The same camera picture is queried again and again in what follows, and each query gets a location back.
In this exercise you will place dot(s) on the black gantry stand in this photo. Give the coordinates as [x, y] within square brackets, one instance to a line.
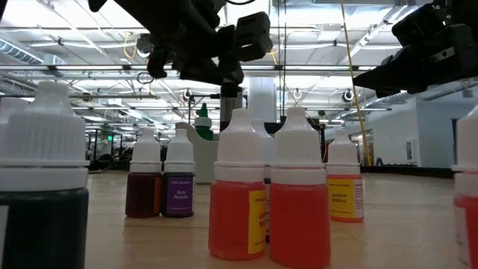
[198, 96]

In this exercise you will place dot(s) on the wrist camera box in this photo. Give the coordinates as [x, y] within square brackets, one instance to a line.
[254, 35]
[418, 26]

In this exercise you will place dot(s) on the green-capped dye bottle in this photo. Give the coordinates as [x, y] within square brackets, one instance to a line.
[203, 127]

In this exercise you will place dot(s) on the purple food coloring bottle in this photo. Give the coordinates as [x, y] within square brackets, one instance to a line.
[179, 196]

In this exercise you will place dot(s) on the orange food coloring bottle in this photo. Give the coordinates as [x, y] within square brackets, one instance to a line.
[233, 220]
[298, 224]
[343, 198]
[467, 224]

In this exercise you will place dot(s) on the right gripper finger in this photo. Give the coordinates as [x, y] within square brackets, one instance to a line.
[396, 87]
[388, 69]

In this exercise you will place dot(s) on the grey plastic bin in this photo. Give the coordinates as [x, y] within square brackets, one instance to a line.
[203, 160]

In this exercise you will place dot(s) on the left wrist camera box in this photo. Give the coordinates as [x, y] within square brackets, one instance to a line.
[254, 35]

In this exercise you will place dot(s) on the white round column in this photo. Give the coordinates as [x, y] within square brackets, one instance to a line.
[261, 97]

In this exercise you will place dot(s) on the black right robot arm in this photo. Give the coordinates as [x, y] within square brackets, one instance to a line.
[467, 9]

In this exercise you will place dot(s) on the dark red food coloring bottle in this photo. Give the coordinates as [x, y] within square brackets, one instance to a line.
[143, 194]

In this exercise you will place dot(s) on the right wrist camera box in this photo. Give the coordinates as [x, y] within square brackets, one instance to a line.
[418, 26]

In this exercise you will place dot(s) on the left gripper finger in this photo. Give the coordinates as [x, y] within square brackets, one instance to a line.
[231, 90]

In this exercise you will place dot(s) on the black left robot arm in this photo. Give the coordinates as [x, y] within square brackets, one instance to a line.
[149, 15]

